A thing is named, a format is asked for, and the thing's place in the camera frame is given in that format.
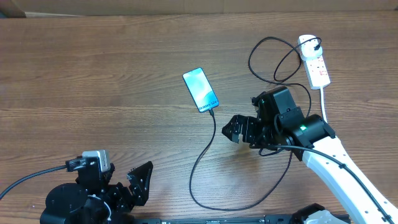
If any Samsung Galaxy smartphone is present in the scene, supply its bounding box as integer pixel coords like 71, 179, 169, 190
182, 67, 220, 113

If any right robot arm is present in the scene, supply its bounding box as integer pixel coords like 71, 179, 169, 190
222, 86, 397, 223

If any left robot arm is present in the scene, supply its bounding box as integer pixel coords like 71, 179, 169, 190
40, 156, 153, 224

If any white charger plug adapter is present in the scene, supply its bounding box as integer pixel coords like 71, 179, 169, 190
297, 34, 323, 61

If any white power strip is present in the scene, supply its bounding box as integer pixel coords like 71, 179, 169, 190
297, 34, 331, 90

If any cardboard backdrop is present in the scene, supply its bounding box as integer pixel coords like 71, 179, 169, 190
1, 0, 397, 17

